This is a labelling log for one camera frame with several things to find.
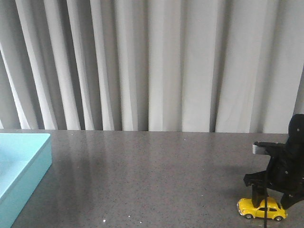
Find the grey pleated curtain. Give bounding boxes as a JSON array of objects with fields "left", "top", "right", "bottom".
[{"left": 0, "top": 0, "right": 304, "bottom": 133}]

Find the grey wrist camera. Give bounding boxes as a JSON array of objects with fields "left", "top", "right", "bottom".
[{"left": 252, "top": 142, "right": 271, "bottom": 155}]

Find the yellow toy beetle car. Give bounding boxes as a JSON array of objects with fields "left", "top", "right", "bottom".
[{"left": 237, "top": 197, "right": 288, "bottom": 221}]

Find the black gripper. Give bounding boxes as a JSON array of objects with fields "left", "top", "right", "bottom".
[{"left": 244, "top": 114, "right": 304, "bottom": 209}]

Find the light blue box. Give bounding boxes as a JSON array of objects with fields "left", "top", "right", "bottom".
[{"left": 0, "top": 133, "right": 52, "bottom": 228}]

